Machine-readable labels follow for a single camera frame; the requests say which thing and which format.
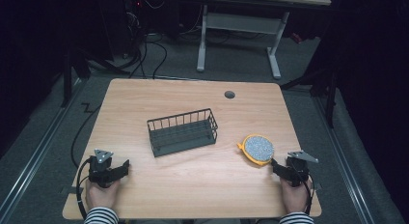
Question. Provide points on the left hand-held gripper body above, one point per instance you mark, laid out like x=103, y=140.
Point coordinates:
x=100, y=171

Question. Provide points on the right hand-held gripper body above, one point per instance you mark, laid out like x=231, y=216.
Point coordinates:
x=297, y=169

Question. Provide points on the person's left hand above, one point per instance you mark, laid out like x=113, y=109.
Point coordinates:
x=102, y=195

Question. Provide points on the person's right hand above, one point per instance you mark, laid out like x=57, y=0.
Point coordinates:
x=294, y=198

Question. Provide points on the yellow round scrubbing sponge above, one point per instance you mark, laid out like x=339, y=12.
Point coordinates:
x=259, y=149

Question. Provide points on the black metal stand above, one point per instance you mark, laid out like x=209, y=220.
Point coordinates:
x=69, y=72
x=324, y=85

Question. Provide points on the dark computer tower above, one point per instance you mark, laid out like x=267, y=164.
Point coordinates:
x=123, y=24

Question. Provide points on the white-framed desk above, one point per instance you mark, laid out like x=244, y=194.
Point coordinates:
x=242, y=22

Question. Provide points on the metal floor rail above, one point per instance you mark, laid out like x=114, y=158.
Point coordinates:
x=344, y=159
x=38, y=146

